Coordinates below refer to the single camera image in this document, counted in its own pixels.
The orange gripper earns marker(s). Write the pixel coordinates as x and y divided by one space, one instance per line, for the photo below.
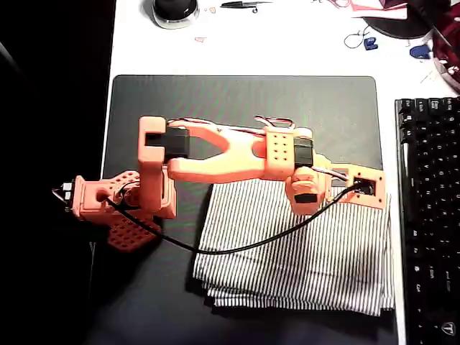
305 198

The striped grey cloth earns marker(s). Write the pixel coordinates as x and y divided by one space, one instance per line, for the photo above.
305 266

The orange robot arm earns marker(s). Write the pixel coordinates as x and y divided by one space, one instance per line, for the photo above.
223 161

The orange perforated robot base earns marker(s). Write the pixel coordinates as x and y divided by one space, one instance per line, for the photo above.
90 201

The black desk mat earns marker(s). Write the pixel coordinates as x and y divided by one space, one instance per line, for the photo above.
251 100

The black keyboard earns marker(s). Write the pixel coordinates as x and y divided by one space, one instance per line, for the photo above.
431 215

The small blue plastic clip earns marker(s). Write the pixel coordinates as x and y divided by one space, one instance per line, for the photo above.
369 44

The blue plastic piece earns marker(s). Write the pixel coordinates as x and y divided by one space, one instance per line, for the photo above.
418 52

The black round stand base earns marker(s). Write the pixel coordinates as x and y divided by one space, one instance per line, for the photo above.
399 27

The pink paper sheet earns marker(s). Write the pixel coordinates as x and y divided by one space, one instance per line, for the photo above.
381 10

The black thread snips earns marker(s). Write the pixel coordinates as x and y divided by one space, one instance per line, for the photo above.
235 4

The red patterned fabric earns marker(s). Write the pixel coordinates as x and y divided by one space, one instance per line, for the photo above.
451 32

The black round device silver rim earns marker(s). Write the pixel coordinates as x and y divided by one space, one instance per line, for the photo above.
175 10

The orange camera mount with camera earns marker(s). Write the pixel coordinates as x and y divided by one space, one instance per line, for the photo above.
379 196

